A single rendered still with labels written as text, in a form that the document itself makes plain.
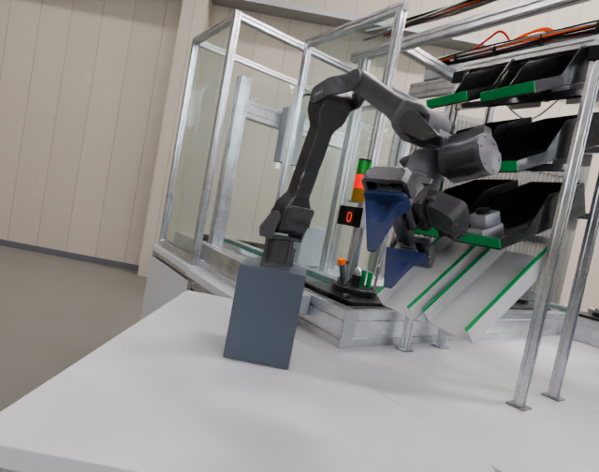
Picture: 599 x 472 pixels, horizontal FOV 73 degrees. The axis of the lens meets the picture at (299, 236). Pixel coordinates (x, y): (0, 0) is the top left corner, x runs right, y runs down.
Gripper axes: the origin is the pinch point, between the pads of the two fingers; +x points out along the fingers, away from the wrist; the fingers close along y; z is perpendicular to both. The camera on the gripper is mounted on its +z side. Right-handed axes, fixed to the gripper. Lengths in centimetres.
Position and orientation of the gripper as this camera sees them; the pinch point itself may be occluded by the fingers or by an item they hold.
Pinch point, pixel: (388, 249)
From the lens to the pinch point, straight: 56.2
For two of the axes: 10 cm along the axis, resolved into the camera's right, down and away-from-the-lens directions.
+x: -4.6, 7.7, -4.4
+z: 8.0, 1.4, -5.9
